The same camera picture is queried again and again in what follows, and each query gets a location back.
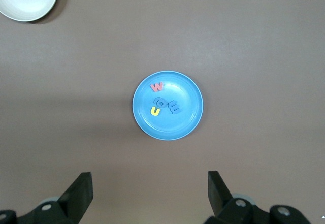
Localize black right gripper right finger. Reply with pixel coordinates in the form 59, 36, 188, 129
205, 170, 312, 224

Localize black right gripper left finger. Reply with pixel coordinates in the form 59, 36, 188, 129
0, 172, 93, 224

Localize blue foam lowercase m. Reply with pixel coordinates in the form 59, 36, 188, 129
167, 99, 183, 115

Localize blue foam lowercase a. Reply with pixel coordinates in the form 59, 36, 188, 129
153, 97, 168, 109

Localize red foam lowercase w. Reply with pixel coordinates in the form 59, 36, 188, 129
150, 81, 164, 93

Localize blue plate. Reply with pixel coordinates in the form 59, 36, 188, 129
132, 70, 204, 141

